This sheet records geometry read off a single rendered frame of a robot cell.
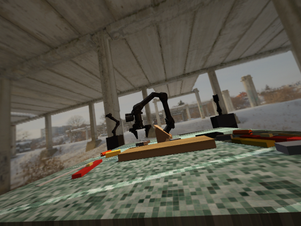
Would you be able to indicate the red rectangular bar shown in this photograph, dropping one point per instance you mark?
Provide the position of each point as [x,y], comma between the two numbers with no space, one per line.
[86,169]
[271,137]

